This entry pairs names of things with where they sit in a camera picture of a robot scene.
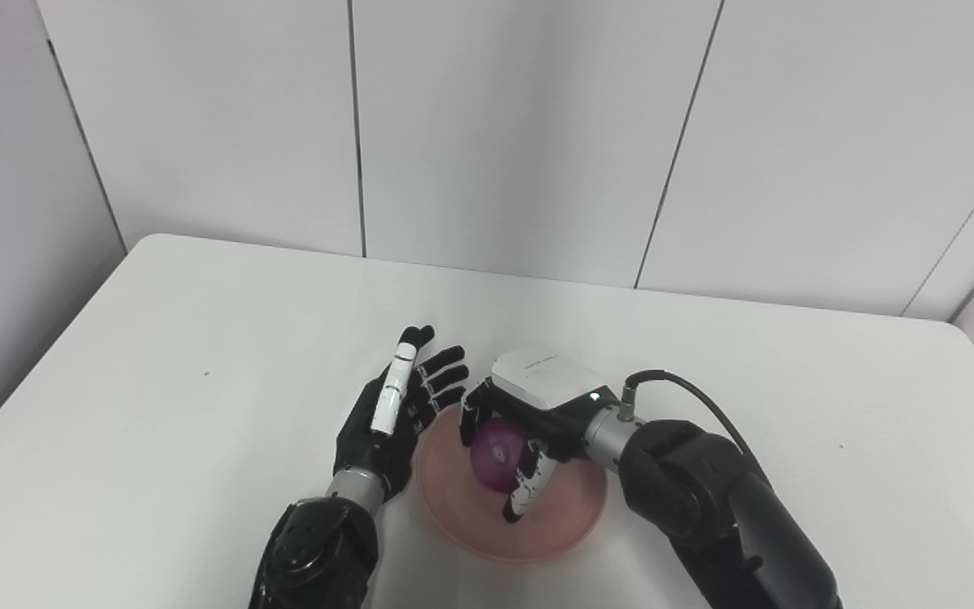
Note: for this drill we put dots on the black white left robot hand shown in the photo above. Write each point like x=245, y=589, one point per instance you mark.
x=373, y=452

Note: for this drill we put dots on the pink round plate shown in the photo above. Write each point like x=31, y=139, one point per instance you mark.
x=563, y=516

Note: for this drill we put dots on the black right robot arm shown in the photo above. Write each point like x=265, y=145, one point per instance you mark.
x=707, y=499

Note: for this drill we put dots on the purple red onion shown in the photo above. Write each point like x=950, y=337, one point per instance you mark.
x=495, y=457

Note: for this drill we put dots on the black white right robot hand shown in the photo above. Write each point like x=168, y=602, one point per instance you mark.
x=546, y=385

